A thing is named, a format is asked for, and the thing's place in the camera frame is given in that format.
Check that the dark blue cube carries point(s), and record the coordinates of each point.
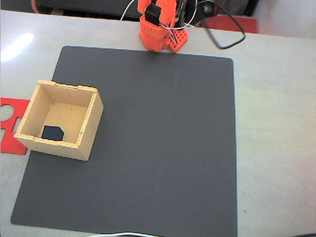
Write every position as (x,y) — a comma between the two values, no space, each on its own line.
(51,133)

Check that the open wooden box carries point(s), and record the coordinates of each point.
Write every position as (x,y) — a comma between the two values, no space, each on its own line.
(91,123)

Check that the dark grey mat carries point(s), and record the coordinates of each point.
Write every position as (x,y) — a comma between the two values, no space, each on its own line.
(160,148)

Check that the black clamp knob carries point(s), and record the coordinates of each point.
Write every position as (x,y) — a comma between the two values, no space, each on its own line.
(207,8)

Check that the red block behind table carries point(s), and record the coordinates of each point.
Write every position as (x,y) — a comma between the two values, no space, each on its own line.
(247,24)

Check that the red flat cutout plate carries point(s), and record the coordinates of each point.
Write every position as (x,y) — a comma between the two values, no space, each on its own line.
(10,145)

